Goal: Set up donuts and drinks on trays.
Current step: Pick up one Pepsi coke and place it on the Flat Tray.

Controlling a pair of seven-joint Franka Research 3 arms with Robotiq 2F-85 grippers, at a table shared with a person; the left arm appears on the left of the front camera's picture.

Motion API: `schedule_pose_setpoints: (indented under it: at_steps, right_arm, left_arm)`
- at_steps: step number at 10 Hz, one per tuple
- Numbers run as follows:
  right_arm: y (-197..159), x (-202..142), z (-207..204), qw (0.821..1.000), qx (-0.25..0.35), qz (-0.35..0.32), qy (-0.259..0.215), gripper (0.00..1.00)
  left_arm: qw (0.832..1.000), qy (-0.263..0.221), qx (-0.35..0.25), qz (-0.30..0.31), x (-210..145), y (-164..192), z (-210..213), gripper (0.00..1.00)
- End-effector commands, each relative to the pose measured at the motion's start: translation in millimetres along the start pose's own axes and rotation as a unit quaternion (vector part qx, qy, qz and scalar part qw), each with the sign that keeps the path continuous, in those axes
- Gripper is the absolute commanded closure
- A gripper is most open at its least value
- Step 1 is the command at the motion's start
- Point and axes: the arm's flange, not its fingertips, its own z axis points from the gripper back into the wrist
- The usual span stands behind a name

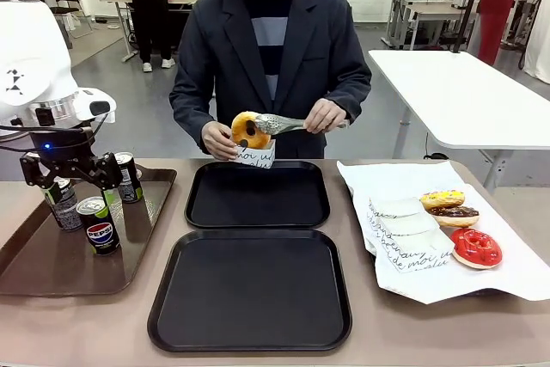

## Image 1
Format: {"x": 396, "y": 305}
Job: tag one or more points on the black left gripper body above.
{"x": 60, "y": 143}

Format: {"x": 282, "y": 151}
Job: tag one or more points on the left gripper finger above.
{"x": 43, "y": 173}
{"x": 109, "y": 173}

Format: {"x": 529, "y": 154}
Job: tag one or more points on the black Pepsi can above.
{"x": 129, "y": 188}
{"x": 101, "y": 234}
{"x": 69, "y": 214}

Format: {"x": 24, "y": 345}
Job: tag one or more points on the chocolate glazed donut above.
{"x": 240, "y": 128}

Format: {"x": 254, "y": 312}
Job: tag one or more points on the perforated metal tongs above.
{"x": 292, "y": 123}

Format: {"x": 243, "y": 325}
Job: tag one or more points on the yellow sprinkled donut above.
{"x": 442, "y": 198}

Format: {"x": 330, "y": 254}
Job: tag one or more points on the chocolate sprinkled donut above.
{"x": 455, "y": 216}

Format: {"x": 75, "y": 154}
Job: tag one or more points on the red glazed donut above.
{"x": 477, "y": 251}

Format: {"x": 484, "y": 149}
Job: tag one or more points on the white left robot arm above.
{"x": 30, "y": 62}

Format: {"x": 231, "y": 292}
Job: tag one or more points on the person's left forearm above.
{"x": 352, "y": 96}

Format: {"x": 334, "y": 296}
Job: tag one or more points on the person's right forearm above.
{"x": 189, "y": 113}

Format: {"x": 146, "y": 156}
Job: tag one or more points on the person's right hand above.
{"x": 215, "y": 139}

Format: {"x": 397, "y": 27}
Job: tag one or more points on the person's left hand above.
{"x": 326, "y": 115}

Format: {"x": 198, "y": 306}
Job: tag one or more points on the brown plastic tray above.
{"x": 64, "y": 272}

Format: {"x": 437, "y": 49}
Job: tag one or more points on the black plastic tray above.
{"x": 249, "y": 289}
{"x": 258, "y": 199}

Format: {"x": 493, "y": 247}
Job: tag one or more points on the person in grey sweater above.
{"x": 150, "y": 19}

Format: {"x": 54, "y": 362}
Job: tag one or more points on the person in dark jacket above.
{"x": 301, "y": 40}

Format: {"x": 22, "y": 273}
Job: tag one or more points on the white-framed workbench table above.
{"x": 429, "y": 8}

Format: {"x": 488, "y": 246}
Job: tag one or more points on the white table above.
{"x": 464, "y": 96}

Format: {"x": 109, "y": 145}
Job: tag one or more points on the black stand pole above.
{"x": 470, "y": 6}

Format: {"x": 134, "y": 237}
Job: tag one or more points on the white paper sheet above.
{"x": 507, "y": 221}

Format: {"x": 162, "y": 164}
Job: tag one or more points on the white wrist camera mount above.
{"x": 96, "y": 105}

